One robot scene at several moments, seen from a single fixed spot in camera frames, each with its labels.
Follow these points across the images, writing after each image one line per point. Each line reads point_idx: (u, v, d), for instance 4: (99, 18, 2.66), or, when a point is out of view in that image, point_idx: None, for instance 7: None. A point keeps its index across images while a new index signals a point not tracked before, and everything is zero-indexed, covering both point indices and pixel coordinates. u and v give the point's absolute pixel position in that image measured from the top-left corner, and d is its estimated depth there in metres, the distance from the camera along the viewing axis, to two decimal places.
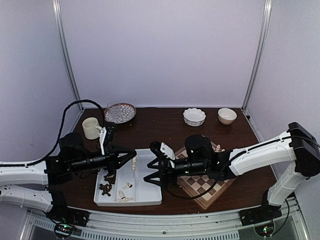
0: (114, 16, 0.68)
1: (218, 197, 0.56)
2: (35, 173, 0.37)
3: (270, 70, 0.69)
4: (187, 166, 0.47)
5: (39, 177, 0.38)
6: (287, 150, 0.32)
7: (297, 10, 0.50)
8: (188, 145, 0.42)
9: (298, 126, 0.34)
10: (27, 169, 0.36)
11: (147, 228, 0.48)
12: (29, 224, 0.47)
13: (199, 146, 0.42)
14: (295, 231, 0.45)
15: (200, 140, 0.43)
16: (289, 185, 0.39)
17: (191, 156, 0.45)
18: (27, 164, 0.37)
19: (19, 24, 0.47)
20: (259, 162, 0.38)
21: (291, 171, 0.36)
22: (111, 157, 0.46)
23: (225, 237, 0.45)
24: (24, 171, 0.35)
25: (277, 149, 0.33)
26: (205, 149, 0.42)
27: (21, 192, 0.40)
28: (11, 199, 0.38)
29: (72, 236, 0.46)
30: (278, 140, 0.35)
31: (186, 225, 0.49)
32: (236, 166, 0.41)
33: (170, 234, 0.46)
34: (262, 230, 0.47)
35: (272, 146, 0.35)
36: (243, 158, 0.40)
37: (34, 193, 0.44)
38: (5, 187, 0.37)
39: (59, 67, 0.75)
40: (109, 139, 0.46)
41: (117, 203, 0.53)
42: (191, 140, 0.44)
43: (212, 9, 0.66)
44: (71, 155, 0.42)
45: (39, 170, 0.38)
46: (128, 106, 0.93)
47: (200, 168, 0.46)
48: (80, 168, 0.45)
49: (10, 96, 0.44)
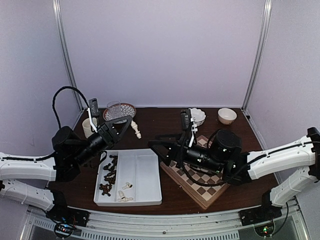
0: (114, 16, 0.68)
1: (218, 197, 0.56)
2: (44, 168, 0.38)
3: (270, 69, 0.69)
4: (203, 157, 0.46)
5: (48, 173, 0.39)
6: (310, 155, 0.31)
7: (297, 10, 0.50)
8: (222, 143, 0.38)
9: (316, 131, 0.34)
10: (36, 164, 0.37)
11: (147, 228, 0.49)
12: (29, 223, 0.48)
13: (234, 147, 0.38)
14: (295, 231, 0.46)
15: (235, 140, 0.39)
16: (298, 187, 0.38)
17: (215, 150, 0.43)
18: (36, 158, 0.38)
19: (19, 25, 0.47)
20: (278, 167, 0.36)
21: (303, 173, 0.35)
22: (106, 134, 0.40)
23: (225, 237, 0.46)
24: (34, 166, 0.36)
25: (300, 154, 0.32)
26: (237, 150, 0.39)
27: (24, 188, 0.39)
28: (12, 194, 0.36)
29: (72, 236, 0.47)
30: (299, 144, 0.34)
31: (186, 225, 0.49)
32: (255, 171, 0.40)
33: (170, 234, 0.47)
34: (262, 230, 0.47)
35: (293, 151, 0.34)
36: (263, 162, 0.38)
37: (36, 190, 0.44)
38: (9, 182, 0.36)
39: (59, 66, 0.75)
40: (97, 115, 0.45)
41: (117, 203, 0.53)
42: (227, 137, 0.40)
43: (212, 9, 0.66)
44: (67, 151, 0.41)
45: (48, 166, 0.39)
46: (128, 106, 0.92)
47: (215, 165, 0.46)
48: (86, 156, 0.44)
49: (10, 96, 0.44)
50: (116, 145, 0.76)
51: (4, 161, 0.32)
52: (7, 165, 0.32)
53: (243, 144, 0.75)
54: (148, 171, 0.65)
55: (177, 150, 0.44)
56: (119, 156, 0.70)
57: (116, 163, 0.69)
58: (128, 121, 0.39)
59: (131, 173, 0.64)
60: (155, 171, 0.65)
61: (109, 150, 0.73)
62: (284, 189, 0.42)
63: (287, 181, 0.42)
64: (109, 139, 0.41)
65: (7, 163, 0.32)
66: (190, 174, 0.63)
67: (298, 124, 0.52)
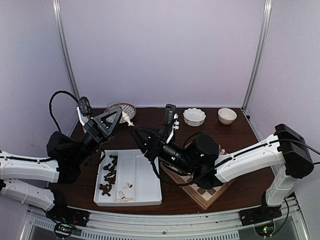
0: (113, 16, 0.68)
1: (218, 197, 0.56)
2: (47, 170, 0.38)
3: (270, 69, 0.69)
4: (178, 156, 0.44)
5: (51, 174, 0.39)
6: (274, 156, 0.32)
7: (297, 10, 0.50)
8: (201, 147, 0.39)
9: (285, 129, 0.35)
10: (40, 165, 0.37)
11: (147, 228, 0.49)
12: (29, 223, 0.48)
13: (212, 153, 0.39)
14: (295, 231, 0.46)
15: (213, 146, 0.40)
16: (284, 187, 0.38)
17: (192, 151, 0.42)
18: (40, 160, 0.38)
19: (18, 25, 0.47)
20: (245, 169, 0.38)
21: (282, 173, 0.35)
22: (92, 129, 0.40)
23: (225, 237, 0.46)
24: (37, 167, 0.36)
25: (266, 154, 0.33)
26: (213, 156, 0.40)
27: (26, 188, 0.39)
28: (13, 194, 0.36)
29: (72, 236, 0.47)
30: (266, 144, 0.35)
31: (186, 225, 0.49)
32: (223, 174, 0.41)
33: (170, 234, 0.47)
34: (262, 230, 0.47)
35: (260, 151, 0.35)
36: (229, 165, 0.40)
37: (37, 190, 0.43)
38: (10, 181, 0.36)
39: (59, 66, 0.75)
40: (87, 113, 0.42)
41: (117, 203, 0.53)
42: (206, 142, 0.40)
43: (212, 9, 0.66)
44: (64, 154, 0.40)
45: (51, 168, 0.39)
46: (128, 106, 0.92)
47: (187, 166, 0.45)
48: (80, 156, 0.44)
49: (10, 96, 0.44)
50: (116, 145, 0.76)
51: (8, 160, 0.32)
52: (11, 164, 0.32)
53: (243, 144, 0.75)
54: (148, 171, 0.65)
55: (154, 141, 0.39)
56: (119, 157, 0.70)
57: (116, 163, 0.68)
58: (117, 112, 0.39)
59: (131, 174, 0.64)
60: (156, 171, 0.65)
61: (109, 150, 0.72)
62: (272, 189, 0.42)
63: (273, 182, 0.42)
64: (96, 134, 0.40)
65: (11, 163, 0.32)
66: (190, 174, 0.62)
67: (297, 124, 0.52)
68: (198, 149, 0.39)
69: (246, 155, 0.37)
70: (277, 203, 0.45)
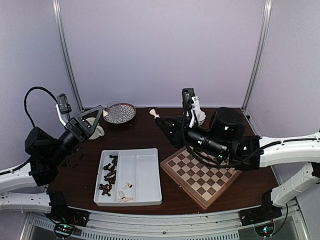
0: (113, 16, 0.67)
1: (218, 197, 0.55)
2: (21, 177, 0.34)
3: (270, 69, 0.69)
4: (204, 139, 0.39)
5: (28, 180, 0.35)
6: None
7: (297, 11, 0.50)
8: (222, 119, 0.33)
9: None
10: (13, 174, 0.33)
11: (148, 228, 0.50)
12: (29, 223, 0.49)
13: (236, 123, 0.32)
14: (295, 231, 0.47)
15: (237, 118, 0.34)
16: (298, 187, 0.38)
17: (217, 130, 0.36)
18: (13, 169, 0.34)
19: (19, 25, 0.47)
20: (285, 158, 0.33)
21: (306, 174, 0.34)
22: (75, 128, 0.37)
23: (225, 237, 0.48)
24: (10, 178, 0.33)
25: (314, 148, 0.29)
26: (242, 127, 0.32)
27: (18, 198, 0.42)
28: (8, 207, 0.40)
29: (72, 236, 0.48)
30: (313, 139, 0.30)
31: (186, 225, 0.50)
32: (262, 161, 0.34)
33: (170, 234, 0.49)
34: (262, 230, 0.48)
35: (308, 144, 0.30)
36: (277, 149, 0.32)
37: (31, 196, 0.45)
38: (2, 197, 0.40)
39: (59, 66, 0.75)
40: (67, 110, 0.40)
41: (117, 203, 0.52)
42: (228, 115, 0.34)
43: (212, 9, 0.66)
44: (42, 152, 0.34)
45: (24, 173, 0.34)
46: (128, 106, 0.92)
47: (217, 149, 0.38)
48: (61, 155, 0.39)
49: (10, 96, 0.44)
50: (116, 145, 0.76)
51: None
52: None
53: None
54: (148, 171, 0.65)
55: (179, 126, 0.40)
56: (119, 156, 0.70)
57: (116, 163, 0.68)
58: (99, 110, 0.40)
59: (131, 173, 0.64)
60: (156, 171, 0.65)
61: (109, 150, 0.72)
62: (286, 189, 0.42)
63: (289, 182, 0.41)
64: (79, 134, 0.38)
65: None
66: (190, 174, 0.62)
67: (297, 124, 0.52)
68: (220, 123, 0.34)
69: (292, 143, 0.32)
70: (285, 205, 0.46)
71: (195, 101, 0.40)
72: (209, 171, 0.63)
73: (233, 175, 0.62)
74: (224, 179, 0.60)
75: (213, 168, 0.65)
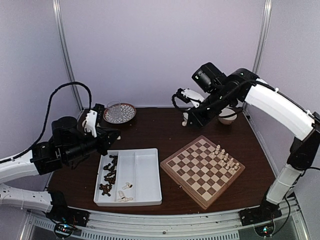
0: (114, 16, 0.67)
1: (218, 197, 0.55)
2: (21, 164, 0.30)
3: (270, 69, 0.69)
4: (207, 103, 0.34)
5: (29, 169, 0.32)
6: (307, 126, 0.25)
7: (297, 10, 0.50)
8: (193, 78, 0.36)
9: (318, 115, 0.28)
10: (14, 162, 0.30)
11: (147, 228, 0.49)
12: (29, 223, 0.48)
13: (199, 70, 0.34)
14: (295, 231, 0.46)
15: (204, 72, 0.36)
16: (286, 181, 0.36)
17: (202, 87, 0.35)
18: (14, 157, 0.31)
19: (19, 26, 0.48)
20: (268, 108, 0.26)
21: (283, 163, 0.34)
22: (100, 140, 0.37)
23: (225, 237, 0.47)
24: (11, 166, 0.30)
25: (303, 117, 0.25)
26: (204, 69, 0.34)
27: (20, 194, 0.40)
28: (10, 201, 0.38)
29: (72, 235, 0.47)
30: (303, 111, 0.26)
31: (186, 225, 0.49)
32: (250, 94, 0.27)
33: (170, 234, 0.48)
34: (262, 230, 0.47)
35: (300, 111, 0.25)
36: (272, 93, 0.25)
37: (33, 194, 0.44)
38: (4, 190, 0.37)
39: (59, 66, 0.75)
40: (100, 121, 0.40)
41: (117, 203, 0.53)
42: None
43: (212, 9, 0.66)
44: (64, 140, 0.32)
45: (24, 161, 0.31)
46: (128, 106, 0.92)
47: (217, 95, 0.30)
48: (76, 155, 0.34)
49: (9, 95, 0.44)
50: (115, 145, 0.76)
51: None
52: None
53: (243, 145, 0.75)
54: (148, 171, 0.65)
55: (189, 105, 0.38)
56: (119, 156, 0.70)
57: (116, 163, 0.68)
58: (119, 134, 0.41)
59: (131, 174, 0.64)
60: (156, 171, 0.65)
61: (109, 150, 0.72)
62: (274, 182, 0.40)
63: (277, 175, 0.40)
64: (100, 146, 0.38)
65: None
66: (190, 174, 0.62)
67: None
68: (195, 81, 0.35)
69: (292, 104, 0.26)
70: (278, 202, 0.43)
71: (184, 94, 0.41)
72: (209, 171, 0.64)
73: (233, 175, 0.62)
74: (224, 179, 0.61)
75: (212, 168, 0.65)
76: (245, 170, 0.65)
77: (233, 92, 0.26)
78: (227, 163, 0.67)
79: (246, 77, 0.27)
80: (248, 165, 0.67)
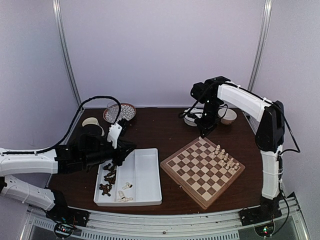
0: (113, 16, 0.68)
1: (218, 197, 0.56)
2: (45, 160, 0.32)
3: (270, 68, 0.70)
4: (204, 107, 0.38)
5: (48, 166, 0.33)
6: (261, 109, 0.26)
7: (297, 10, 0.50)
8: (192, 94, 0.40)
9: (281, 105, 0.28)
10: (37, 156, 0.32)
11: (148, 228, 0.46)
12: (29, 223, 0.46)
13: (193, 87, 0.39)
14: (296, 231, 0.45)
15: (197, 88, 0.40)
16: (268, 169, 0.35)
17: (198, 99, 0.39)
18: (37, 151, 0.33)
19: (19, 26, 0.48)
20: (233, 101, 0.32)
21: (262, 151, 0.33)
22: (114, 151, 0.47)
23: (225, 237, 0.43)
24: (34, 159, 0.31)
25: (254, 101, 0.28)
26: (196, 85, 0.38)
27: (26, 187, 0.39)
28: (14, 193, 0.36)
29: (72, 235, 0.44)
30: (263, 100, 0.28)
31: (186, 224, 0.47)
32: (220, 92, 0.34)
33: (170, 234, 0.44)
34: (262, 229, 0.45)
35: (255, 98, 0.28)
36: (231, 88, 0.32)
37: (37, 190, 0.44)
38: (11, 180, 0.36)
39: (59, 66, 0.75)
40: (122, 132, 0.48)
41: (117, 203, 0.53)
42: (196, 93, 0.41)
43: (212, 9, 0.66)
44: (89, 145, 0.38)
45: (49, 158, 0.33)
46: (128, 106, 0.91)
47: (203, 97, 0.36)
48: (94, 159, 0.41)
49: (10, 96, 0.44)
50: None
51: (4, 155, 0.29)
52: (7, 159, 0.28)
53: (242, 145, 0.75)
54: (149, 171, 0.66)
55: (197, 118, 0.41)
56: None
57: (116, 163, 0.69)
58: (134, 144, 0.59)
59: (131, 174, 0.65)
60: (156, 171, 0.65)
61: None
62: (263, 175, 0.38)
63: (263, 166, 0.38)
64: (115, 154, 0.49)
65: (7, 157, 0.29)
66: (190, 174, 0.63)
67: (297, 124, 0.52)
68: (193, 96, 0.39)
69: (249, 94, 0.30)
70: (274, 195, 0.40)
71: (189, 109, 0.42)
72: (209, 171, 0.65)
73: (233, 175, 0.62)
74: (224, 179, 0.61)
75: (212, 168, 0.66)
76: (245, 170, 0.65)
77: (208, 90, 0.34)
78: (227, 163, 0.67)
79: (218, 79, 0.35)
80: (248, 164, 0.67)
